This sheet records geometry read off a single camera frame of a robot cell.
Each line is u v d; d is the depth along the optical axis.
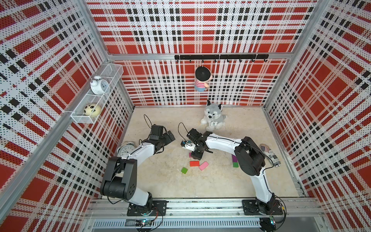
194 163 0.89
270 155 0.89
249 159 0.53
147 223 0.69
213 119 0.95
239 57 0.88
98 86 0.69
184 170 0.86
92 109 0.64
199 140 0.70
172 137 0.85
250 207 0.73
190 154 0.91
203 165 0.89
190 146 0.83
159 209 0.73
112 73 0.89
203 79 0.95
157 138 0.72
